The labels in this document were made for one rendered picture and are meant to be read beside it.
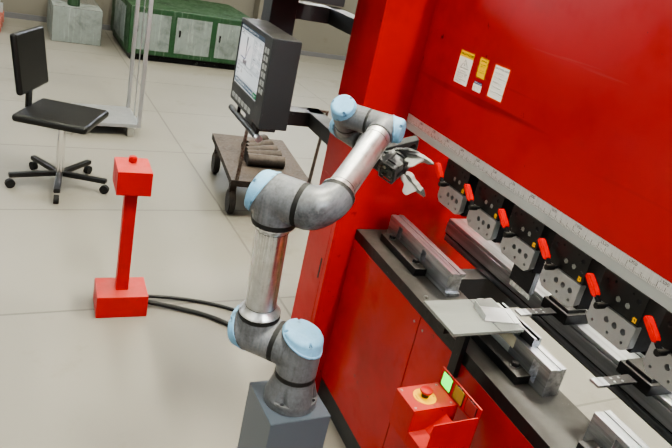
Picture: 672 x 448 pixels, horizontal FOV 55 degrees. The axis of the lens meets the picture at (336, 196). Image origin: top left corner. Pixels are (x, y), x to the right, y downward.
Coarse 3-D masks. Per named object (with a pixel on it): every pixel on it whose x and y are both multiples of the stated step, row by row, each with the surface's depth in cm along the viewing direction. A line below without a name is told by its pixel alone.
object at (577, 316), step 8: (544, 296) 221; (552, 296) 219; (544, 304) 221; (552, 304) 217; (560, 304) 216; (520, 312) 210; (528, 312) 212; (536, 312) 213; (544, 312) 214; (552, 312) 215; (560, 312) 214; (568, 312) 213; (576, 312) 214; (584, 312) 216; (560, 320) 214; (568, 320) 212; (576, 320) 214; (584, 320) 216
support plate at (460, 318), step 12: (444, 300) 208; (456, 300) 210; (468, 300) 212; (480, 300) 214; (492, 300) 215; (432, 312) 201; (444, 312) 201; (456, 312) 203; (468, 312) 204; (444, 324) 195; (456, 324) 196; (468, 324) 197; (480, 324) 199; (492, 324) 200; (504, 324) 202; (516, 324) 204; (456, 336) 191
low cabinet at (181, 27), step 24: (120, 0) 908; (144, 0) 897; (168, 0) 948; (192, 0) 1004; (120, 24) 905; (144, 24) 854; (168, 24) 867; (192, 24) 881; (216, 24) 895; (240, 24) 909; (168, 48) 881; (192, 48) 894; (216, 48) 908
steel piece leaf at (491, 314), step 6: (474, 306) 208; (480, 306) 209; (480, 312) 204; (486, 312) 206; (492, 312) 207; (498, 312) 208; (504, 312) 209; (486, 318) 203; (492, 318) 204; (498, 318) 204; (504, 318) 205; (510, 318) 206
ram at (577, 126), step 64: (448, 0) 242; (512, 0) 209; (576, 0) 184; (640, 0) 164; (448, 64) 240; (512, 64) 208; (576, 64) 183; (640, 64) 164; (448, 128) 239; (512, 128) 207; (576, 128) 182; (640, 128) 163; (512, 192) 205; (576, 192) 181; (640, 192) 162; (640, 256) 162
